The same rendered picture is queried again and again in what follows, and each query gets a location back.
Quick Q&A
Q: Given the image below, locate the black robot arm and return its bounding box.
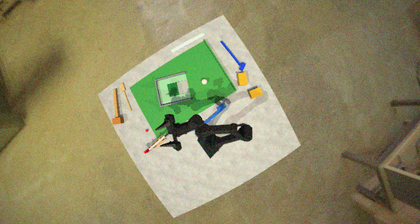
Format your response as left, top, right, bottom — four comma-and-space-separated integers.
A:
185, 114, 253, 152

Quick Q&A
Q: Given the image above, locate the red putter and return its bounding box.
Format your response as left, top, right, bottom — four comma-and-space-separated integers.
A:
144, 133, 168, 154

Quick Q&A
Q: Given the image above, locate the yellow block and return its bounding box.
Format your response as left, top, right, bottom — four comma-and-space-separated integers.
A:
237, 72, 248, 86
248, 87, 262, 99

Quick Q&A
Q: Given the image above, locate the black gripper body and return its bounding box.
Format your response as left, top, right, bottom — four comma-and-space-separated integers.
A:
165, 114, 188, 151

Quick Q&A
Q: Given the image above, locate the tan wooden spoon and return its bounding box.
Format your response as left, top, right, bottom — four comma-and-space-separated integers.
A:
119, 83, 131, 111

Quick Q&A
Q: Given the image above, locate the green putting mat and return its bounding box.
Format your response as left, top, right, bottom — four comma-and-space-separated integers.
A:
130, 41, 235, 138

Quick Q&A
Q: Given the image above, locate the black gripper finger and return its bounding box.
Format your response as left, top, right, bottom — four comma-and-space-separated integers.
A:
160, 141, 177, 148
156, 118, 171, 130

